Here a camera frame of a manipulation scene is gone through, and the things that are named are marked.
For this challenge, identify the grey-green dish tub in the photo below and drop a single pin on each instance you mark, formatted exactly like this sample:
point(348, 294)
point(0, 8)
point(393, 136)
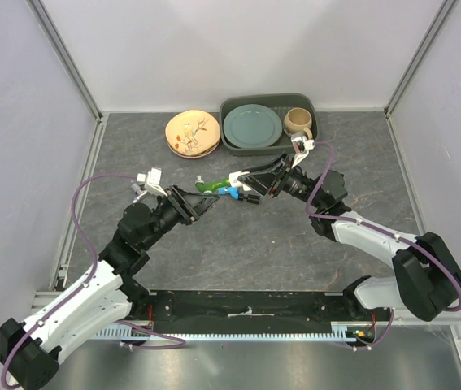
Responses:
point(280, 103)

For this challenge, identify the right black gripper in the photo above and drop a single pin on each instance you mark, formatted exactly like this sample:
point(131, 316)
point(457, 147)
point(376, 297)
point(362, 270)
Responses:
point(262, 181)

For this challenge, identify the teal plate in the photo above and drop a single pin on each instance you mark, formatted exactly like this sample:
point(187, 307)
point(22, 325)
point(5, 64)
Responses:
point(252, 126)

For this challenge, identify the bird pattern yellow plate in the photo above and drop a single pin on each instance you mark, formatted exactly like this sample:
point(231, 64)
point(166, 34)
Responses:
point(193, 131)

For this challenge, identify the slotted cable duct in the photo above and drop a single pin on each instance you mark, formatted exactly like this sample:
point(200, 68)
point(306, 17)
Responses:
point(338, 333)

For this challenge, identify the beige ceramic mug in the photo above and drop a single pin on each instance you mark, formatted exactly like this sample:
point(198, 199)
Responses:
point(298, 120)

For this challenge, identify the white elbow fitting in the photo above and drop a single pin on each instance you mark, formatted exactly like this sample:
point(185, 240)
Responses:
point(233, 179)

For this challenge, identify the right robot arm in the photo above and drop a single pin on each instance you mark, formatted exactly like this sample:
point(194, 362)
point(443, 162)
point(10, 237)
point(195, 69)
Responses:
point(426, 279)

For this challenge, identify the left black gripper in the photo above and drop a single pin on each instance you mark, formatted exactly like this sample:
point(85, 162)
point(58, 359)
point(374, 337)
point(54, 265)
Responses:
point(189, 205)

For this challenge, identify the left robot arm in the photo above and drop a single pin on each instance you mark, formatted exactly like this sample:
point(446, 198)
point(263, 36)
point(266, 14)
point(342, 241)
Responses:
point(31, 351)

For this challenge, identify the green water faucet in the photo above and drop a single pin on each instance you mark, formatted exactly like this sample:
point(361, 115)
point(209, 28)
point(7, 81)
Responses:
point(209, 187)

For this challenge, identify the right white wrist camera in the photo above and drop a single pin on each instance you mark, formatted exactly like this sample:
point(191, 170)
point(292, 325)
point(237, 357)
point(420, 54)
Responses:
point(302, 147)

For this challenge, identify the blue water faucet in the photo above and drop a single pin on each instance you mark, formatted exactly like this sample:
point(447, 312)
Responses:
point(236, 194)

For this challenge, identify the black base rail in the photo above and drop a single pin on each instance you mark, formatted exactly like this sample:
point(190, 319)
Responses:
point(219, 313)

